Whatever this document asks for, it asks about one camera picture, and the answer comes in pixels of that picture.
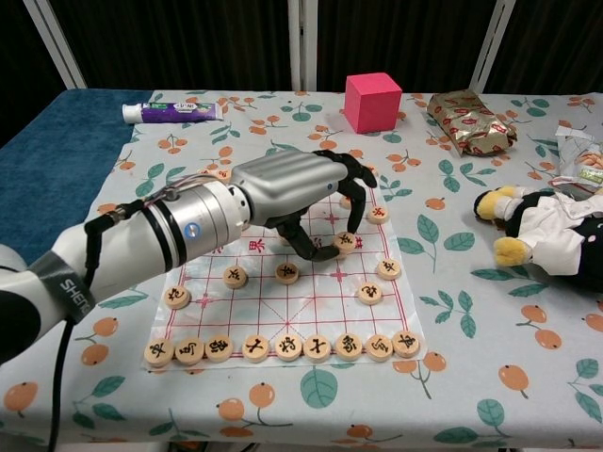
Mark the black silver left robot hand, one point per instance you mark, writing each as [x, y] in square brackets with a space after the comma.
[287, 183]

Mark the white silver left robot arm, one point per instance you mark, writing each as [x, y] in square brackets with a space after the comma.
[141, 235]

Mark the round wooden chess piece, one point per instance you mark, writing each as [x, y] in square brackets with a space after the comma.
[378, 214]
[207, 172]
[224, 175]
[345, 202]

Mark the wooden black cannon chess piece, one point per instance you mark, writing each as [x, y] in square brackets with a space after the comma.
[177, 297]
[369, 293]

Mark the wooden black general chess piece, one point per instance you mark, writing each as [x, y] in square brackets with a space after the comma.
[288, 347]

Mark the wooden black advisor chess piece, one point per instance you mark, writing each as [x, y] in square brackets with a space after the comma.
[316, 348]
[255, 349]

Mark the wooden black elephant chess piece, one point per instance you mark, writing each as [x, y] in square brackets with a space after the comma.
[348, 346]
[219, 348]

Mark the wooden black horse chess piece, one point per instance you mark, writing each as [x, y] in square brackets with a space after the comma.
[379, 348]
[189, 350]

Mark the wooden black chariot chess piece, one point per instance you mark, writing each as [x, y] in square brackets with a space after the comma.
[406, 343]
[158, 352]

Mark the pink cube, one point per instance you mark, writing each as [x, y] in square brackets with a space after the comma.
[372, 103]

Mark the plastic chinese chess board sheet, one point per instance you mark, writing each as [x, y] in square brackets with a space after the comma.
[282, 311]

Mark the purple white toothpaste tube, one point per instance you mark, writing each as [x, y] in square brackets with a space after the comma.
[179, 112]

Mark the gold foil snack bag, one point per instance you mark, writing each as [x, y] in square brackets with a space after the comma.
[471, 122]

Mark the blue table cloth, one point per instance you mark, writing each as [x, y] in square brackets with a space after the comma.
[56, 165]

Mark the floral patterned tablecloth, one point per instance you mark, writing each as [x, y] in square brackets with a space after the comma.
[471, 329]

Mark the black white plush doll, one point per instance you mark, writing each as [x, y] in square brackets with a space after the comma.
[551, 230]

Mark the white green peanut snack bag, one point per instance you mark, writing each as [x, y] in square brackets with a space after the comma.
[584, 160]

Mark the grey metal partition post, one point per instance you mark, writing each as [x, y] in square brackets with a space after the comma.
[310, 47]
[59, 47]
[492, 47]
[295, 47]

